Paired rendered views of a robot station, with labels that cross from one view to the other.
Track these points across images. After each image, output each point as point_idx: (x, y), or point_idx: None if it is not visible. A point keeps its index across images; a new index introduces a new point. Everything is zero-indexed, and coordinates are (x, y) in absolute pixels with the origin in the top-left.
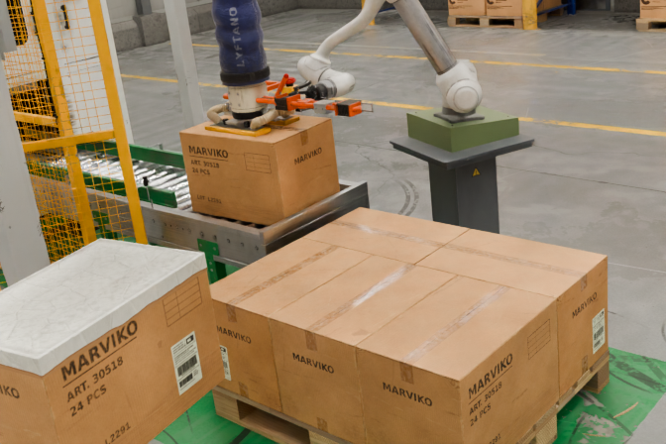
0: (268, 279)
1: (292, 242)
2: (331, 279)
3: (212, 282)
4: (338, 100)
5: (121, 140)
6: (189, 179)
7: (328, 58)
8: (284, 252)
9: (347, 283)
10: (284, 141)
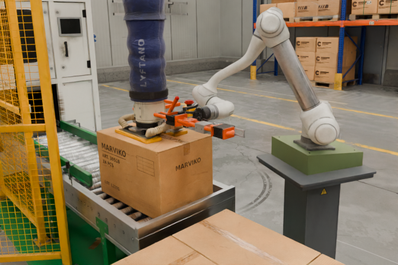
0: None
1: (162, 239)
2: None
3: (103, 252)
4: (215, 123)
5: (50, 132)
6: (100, 167)
7: (215, 89)
8: (152, 251)
9: None
10: (168, 151)
